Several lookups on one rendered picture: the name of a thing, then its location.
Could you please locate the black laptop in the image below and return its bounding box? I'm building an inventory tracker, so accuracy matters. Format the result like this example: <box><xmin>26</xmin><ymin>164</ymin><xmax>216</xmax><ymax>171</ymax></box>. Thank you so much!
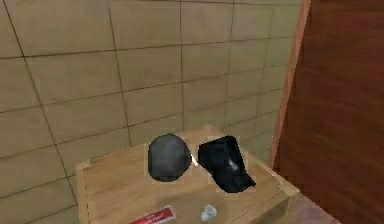
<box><xmin>197</xmin><ymin>134</ymin><xmax>257</xmax><ymax>194</ymax></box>

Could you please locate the small white cup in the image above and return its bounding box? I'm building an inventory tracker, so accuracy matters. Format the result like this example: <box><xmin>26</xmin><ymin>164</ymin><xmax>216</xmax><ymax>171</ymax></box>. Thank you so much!
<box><xmin>200</xmin><ymin>204</ymin><xmax>218</xmax><ymax>223</ymax></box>

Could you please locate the light wooden table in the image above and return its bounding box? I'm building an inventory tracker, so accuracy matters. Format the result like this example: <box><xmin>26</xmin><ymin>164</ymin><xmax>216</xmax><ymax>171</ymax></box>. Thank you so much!
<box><xmin>75</xmin><ymin>125</ymin><xmax>302</xmax><ymax>224</ymax></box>

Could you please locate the red flat card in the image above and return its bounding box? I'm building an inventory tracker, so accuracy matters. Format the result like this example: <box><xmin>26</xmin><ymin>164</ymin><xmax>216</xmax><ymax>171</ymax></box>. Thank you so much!
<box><xmin>129</xmin><ymin>205</ymin><xmax>177</xmax><ymax>224</ymax></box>

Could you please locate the brown wooden door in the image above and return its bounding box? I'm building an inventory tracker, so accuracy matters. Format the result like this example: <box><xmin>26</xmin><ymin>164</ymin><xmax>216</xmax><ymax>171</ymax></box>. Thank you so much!
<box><xmin>269</xmin><ymin>0</ymin><xmax>384</xmax><ymax>224</ymax></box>

